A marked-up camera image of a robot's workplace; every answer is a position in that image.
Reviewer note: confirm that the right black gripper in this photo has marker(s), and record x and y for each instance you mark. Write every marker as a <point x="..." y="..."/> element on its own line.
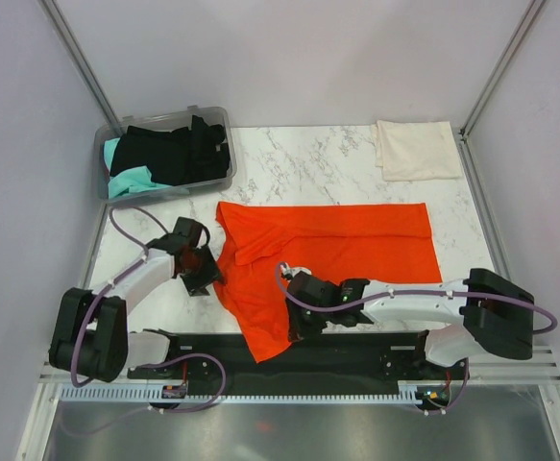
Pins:
<point x="297" y="328"/>

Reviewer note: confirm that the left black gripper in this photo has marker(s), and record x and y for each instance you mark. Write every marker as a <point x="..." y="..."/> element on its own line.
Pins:
<point x="210" y="274"/>

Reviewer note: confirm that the orange t-shirt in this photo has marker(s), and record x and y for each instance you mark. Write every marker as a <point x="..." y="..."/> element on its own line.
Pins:
<point x="392" y="243"/>

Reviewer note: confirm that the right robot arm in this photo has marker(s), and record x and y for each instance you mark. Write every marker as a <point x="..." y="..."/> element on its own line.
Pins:
<point x="484" y="313"/>

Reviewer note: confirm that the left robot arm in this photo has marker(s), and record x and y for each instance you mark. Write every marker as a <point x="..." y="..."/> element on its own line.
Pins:
<point x="91" y="340"/>

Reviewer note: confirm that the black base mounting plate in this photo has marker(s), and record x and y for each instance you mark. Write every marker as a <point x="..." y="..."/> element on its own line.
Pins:
<point x="329" y="362"/>

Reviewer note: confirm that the teal garment in bin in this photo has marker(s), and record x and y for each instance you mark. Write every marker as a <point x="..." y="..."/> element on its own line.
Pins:
<point x="130" y="181"/>

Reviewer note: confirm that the black garment in bin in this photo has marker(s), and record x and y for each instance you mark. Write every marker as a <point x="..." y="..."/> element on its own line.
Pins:
<point x="197" y="153"/>

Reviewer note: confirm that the clear plastic storage bin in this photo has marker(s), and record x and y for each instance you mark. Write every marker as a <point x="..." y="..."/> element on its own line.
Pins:
<point x="165" y="122"/>

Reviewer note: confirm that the cream folded cloth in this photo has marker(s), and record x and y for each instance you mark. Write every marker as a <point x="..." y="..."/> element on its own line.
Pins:
<point x="414" y="152"/>

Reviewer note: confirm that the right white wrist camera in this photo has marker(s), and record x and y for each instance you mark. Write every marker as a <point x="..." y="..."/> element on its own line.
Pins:
<point x="287" y="272"/>

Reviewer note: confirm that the white slotted cable duct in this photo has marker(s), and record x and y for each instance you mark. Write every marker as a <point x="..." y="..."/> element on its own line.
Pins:
<point x="157" y="393"/>

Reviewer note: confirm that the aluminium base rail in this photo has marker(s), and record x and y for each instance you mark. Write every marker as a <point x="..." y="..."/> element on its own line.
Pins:
<point x="486" y="369"/>

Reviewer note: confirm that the right aluminium frame post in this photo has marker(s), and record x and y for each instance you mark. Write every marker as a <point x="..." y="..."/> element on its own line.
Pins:
<point x="510" y="51"/>

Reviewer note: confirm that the aluminium frame post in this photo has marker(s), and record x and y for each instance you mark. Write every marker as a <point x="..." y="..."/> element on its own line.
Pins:
<point x="76" y="53"/>
<point x="510" y="51"/>

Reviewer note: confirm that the left aluminium frame post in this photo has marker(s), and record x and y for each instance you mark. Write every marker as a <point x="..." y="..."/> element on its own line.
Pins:
<point x="76" y="53"/>

